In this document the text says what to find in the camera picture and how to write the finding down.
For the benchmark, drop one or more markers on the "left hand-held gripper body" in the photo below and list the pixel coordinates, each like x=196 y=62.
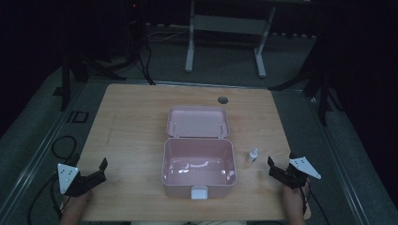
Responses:
x=67 y=176

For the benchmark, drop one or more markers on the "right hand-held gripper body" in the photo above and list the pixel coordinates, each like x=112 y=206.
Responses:
x=303 y=167

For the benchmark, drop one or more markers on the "person's right hand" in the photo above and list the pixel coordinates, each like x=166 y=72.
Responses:
x=293 y=197

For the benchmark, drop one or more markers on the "person's left hand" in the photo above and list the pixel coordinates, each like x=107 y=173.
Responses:
x=82 y=198

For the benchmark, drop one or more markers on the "small white bottle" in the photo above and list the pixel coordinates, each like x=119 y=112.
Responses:
x=252 y=155

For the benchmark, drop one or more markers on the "pink plastic box with lid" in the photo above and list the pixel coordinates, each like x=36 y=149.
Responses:
x=198 y=156

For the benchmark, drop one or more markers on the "black tripod stand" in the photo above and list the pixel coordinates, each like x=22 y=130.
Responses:
x=319 y=87
x=81 y=70

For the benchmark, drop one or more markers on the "dark equipment tower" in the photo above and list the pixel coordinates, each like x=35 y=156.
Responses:
x=133 y=28

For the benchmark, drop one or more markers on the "white metal desk frame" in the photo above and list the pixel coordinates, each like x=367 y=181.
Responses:
x=228 y=25

